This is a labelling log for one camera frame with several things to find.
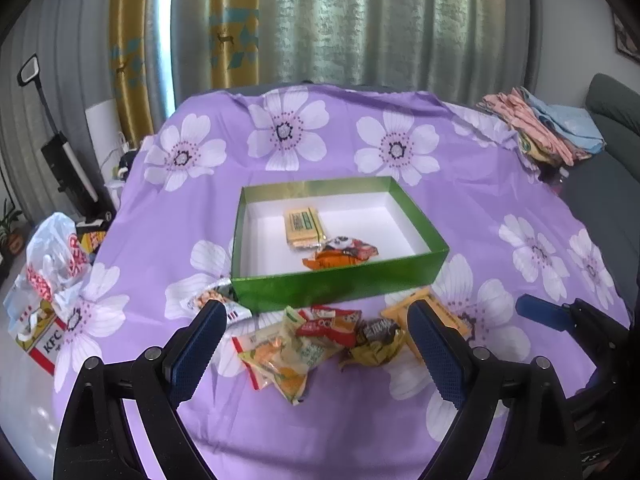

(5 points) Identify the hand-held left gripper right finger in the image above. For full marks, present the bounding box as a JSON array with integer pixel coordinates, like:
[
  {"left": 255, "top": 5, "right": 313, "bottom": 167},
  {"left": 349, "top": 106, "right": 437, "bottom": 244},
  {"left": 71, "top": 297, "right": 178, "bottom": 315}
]
[{"left": 406, "top": 300, "right": 583, "bottom": 480}]

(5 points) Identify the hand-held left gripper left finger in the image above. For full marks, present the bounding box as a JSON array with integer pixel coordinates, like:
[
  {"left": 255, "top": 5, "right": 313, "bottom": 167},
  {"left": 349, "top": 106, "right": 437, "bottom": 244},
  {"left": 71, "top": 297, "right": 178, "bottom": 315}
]
[{"left": 52, "top": 300, "right": 228, "bottom": 480}]

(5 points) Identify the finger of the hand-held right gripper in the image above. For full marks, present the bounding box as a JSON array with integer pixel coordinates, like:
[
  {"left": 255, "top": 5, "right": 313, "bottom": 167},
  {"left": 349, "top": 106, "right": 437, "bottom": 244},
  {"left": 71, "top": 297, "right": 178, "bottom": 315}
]
[{"left": 516, "top": 294, "right": 576, "bottom": 333}]

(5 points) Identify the orange yellow snack packet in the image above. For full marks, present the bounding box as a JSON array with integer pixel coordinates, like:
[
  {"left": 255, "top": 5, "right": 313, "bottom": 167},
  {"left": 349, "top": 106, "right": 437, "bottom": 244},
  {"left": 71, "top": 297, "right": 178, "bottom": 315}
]
[{"left": 385, "top": 287, "right": 473, "bottom": 363}]

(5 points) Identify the yellow brown wrapper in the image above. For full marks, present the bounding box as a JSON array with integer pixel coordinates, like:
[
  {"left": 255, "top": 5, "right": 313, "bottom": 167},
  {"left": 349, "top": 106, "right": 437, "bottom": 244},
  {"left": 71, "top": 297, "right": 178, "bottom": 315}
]
[{"left": 340, "top": 317, "right": 408, "bottom": 371}]

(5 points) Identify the white orange snack packet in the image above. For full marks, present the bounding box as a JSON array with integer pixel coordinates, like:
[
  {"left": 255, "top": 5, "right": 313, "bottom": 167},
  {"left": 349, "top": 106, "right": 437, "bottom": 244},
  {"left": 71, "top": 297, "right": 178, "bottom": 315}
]
[{"left": 232, "top": 332, "right": 308, "bottom": 406}]

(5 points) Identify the red snack packet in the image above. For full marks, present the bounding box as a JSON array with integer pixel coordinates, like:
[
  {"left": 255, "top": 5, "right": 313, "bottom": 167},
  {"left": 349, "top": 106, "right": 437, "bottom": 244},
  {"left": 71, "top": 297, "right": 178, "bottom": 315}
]
[{"left": 296, "top": 305, "right": 363, "bottom": 348}]

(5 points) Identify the cream green snack packet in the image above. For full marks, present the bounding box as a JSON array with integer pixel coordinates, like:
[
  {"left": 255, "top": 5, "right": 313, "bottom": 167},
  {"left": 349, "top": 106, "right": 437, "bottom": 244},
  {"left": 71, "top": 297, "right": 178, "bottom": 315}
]
[{"left": 282, "top": 307, "right": 341, "bottom": 376}]

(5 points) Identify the green cardboard box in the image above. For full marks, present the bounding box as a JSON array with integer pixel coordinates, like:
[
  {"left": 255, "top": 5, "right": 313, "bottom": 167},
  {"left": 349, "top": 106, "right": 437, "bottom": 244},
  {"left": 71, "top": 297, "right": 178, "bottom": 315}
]
[{"left": 231, "top": 176, "right": 449, "bottom": 311}]

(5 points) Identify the white peanut snack packet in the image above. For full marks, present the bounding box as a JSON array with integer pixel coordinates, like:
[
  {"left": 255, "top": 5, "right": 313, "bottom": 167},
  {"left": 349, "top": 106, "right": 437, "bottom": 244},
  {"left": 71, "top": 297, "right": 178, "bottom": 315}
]
[{"left": 187, "top": 280, "right": 253, "bottom": 323}]

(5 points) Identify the grey sofa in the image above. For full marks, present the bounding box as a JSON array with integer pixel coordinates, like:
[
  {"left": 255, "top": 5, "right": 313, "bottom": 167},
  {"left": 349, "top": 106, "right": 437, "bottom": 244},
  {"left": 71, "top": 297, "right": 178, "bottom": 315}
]
[{"left": 560, "top": 72, "right": 640, "bottom": 306}]

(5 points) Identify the orange panda print snack packet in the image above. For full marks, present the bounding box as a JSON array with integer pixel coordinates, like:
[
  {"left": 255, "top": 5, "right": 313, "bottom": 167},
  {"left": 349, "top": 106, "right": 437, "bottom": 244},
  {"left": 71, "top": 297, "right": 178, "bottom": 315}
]
[{"left": 301, "top": 235, "right": 379, "bottom": 272}]

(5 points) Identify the yellow cardboard box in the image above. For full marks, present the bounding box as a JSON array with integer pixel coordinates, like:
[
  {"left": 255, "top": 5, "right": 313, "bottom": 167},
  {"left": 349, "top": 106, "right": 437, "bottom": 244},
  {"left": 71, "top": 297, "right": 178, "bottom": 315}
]
[{"left": 77, "top": 230, "right": 108, "bottom": 253}]

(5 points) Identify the red white cardboard box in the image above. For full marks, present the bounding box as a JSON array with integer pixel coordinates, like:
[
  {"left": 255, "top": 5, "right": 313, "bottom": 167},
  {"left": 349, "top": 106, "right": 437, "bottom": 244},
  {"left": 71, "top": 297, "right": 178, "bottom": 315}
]
[{"left": 7, "top": 300, "right": 68, "bottom": 376}]

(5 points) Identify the yellow cracker packet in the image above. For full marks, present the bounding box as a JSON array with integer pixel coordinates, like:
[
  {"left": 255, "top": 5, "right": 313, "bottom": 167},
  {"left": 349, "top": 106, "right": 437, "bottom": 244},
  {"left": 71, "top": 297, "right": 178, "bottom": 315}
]
[{"left": 283, "top": 206, "right": 328, "bottom": 251}]

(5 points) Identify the white plastic bag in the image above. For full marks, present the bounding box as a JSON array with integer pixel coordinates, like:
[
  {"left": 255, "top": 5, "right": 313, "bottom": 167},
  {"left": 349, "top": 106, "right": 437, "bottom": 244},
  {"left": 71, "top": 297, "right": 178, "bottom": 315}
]
[{"left": 5, "top": 212, "right": 93, "bottom": 341}]

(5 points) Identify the light blue folded cloth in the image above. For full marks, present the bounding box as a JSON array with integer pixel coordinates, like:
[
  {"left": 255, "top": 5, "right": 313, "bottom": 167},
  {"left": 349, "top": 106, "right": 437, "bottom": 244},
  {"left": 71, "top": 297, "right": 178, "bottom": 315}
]
[{"left": 527, "top": 92, "right": 606, "bottom": 153}]

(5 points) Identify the pile of folded clothes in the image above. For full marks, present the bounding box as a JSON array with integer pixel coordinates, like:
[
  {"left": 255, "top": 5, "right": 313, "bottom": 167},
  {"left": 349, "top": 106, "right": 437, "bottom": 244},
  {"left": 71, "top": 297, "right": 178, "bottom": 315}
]
[{"left": 477, "top": 89, "right": 591, "bottom": 167}]

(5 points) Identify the purple floral tablecloth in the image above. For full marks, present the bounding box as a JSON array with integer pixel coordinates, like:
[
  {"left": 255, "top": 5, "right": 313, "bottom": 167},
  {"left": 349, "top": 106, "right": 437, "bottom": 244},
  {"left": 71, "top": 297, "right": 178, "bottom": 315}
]
[{"left": 52, "top": 85, "right": 631, "bottom": 480}]

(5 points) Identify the potted plant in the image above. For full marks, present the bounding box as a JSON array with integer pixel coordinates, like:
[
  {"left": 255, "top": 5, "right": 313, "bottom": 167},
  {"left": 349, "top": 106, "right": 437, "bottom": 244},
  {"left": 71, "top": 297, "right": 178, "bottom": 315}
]
[{"left": 0, "top": 199, "right": 23, "bottom": 256}]

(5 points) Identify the black upright vacuum cleaner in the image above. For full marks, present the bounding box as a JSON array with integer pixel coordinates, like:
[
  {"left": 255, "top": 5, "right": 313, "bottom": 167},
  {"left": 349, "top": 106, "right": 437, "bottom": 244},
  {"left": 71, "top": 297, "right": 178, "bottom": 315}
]
[{"left": 17, "top": 54, "right": 116, "bottom": 221}]

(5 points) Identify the white cabinet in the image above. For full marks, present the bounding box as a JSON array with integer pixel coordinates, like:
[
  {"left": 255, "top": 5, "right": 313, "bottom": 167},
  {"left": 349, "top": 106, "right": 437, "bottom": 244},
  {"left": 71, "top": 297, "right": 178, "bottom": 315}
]
[{"left": 85, "top": 99, "right": 126, "bottom": 171}]

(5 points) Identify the gold deer print curtain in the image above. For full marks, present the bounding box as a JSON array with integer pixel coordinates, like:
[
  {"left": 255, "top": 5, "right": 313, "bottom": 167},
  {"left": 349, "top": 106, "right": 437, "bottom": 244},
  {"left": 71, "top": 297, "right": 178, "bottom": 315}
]
[{"left": 109, "top": 0, "right": 261, "bottom": 136}]

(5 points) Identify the grey sheer curtain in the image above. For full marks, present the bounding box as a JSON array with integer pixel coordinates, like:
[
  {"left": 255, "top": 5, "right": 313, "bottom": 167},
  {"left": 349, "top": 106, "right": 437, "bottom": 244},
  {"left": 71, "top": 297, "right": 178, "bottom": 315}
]
[{"left": 0, "top": 0, "right": 121, "bottom": 211}]

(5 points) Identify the grey green curtain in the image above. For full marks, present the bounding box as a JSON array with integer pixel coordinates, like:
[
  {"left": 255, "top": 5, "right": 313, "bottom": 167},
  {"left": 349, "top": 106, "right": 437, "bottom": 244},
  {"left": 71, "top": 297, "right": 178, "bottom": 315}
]
[{"left": 170, "top": 0, "right": 543, "bottom": 93}]

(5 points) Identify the framed wall picture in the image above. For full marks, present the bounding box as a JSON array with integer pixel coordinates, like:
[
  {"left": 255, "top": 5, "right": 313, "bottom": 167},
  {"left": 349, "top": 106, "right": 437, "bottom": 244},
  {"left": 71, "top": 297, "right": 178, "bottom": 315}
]
[{"left": 612, "top": 10, "right": 640, "bottom": 63}]

